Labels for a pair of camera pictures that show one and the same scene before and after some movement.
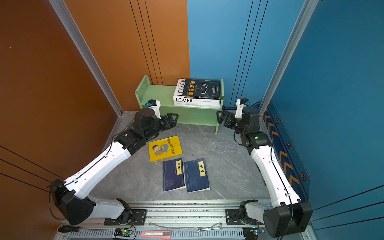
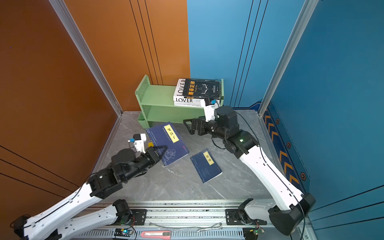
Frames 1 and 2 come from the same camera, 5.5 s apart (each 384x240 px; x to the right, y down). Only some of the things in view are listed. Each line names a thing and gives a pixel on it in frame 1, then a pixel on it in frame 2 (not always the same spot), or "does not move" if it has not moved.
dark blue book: (196, 177) to (205, 166)
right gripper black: (231, 117) to (196, 121)
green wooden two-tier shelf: (163, 95) does not move
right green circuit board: (251, 233) does not move
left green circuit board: (123, 232) does not move
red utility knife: (156, 235) does not move
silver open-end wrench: (198, 230) does not move
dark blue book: (173, 175) to (165, 135)
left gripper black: (172, 123) to (153, 156)
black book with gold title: (203, 88) does not move
